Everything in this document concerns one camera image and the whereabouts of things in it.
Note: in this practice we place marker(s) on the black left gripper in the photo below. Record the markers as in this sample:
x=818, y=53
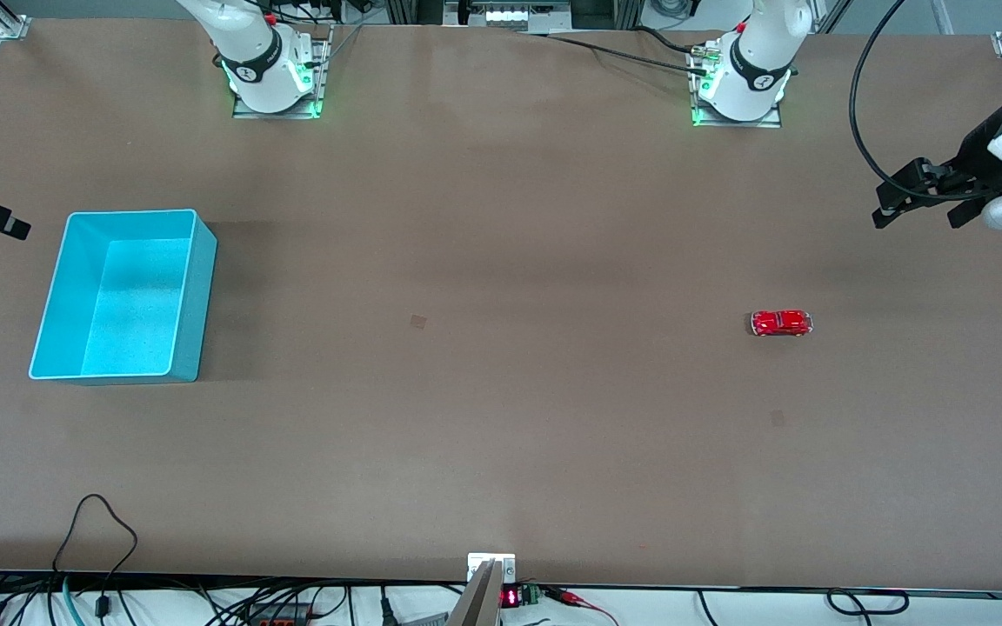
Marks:
x=982, y=149

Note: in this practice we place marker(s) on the red beetle toy car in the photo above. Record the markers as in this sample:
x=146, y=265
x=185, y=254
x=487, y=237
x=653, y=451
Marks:
x=781, y=323

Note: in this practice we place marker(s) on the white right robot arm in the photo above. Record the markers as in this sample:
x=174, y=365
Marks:
x=249, y=52

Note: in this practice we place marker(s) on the blue plastic box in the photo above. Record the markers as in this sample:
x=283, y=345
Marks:
x=131, y=296

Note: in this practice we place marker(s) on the lit metal rack device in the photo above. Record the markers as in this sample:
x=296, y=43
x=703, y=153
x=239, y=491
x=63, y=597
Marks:
x=510, y=16

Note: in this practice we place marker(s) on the dark power strip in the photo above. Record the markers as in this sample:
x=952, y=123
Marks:
x=279, y=616

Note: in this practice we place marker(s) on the red digit display module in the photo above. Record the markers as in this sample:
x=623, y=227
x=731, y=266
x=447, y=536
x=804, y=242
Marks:
x=511, y=597

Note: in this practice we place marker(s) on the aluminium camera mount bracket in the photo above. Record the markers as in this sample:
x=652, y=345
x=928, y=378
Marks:
x=479, y=600

